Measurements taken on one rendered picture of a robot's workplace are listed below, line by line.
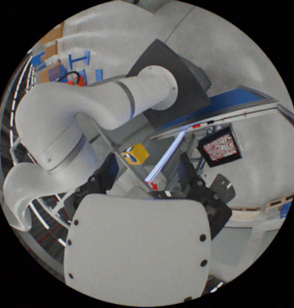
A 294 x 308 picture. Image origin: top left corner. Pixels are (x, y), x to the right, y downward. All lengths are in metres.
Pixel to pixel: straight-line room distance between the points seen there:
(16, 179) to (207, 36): 1.59
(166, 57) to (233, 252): 6.19
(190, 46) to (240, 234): 6.51
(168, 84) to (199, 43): 1.08
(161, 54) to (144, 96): 0.20
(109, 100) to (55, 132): 0.11
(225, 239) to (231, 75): 6.18
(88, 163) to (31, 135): 0.12
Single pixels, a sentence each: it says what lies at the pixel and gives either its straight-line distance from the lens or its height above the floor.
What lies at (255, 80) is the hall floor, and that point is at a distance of 1.39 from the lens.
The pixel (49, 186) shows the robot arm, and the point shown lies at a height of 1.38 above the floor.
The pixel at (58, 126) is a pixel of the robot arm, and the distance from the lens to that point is 0.16.
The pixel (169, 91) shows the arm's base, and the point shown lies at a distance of 0.36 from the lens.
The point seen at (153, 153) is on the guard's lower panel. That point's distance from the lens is 1.26.
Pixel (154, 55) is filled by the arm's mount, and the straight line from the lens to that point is 0.40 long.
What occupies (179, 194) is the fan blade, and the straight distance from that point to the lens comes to 0.38.
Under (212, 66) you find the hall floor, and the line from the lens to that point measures 1.29.
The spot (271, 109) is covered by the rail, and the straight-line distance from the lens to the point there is 0.50.
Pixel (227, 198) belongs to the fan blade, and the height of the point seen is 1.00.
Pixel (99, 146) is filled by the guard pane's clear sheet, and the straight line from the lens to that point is 0.99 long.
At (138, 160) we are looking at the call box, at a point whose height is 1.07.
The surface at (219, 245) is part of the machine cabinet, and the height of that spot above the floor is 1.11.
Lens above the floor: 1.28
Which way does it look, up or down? 29 degrees down
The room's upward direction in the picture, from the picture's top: 137 degrees counter-clockwise
